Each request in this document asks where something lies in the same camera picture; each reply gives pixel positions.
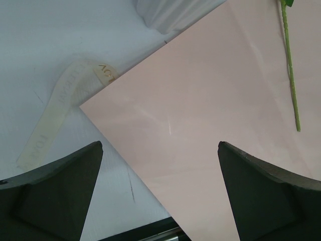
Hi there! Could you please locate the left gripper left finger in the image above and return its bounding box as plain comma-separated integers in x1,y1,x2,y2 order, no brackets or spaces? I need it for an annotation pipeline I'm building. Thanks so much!
1,141,103,240

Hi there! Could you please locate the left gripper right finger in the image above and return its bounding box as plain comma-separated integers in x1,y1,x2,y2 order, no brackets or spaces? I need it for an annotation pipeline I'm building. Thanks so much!
218,142,320,240

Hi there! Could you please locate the pink wrapping paper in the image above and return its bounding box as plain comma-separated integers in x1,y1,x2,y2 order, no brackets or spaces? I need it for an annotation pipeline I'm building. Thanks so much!
81,1,320,240

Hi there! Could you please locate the cream printed ribbon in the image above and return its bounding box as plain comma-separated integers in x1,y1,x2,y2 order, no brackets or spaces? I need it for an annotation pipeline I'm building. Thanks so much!
17,59,119,172

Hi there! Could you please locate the pale pink rose stem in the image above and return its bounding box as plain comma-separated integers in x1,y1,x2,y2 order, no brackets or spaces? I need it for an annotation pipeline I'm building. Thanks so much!
280,0,301,132

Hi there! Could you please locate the white ribbed ceramic vase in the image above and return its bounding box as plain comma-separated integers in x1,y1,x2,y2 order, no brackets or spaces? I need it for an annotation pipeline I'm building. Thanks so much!
136,0,225,35

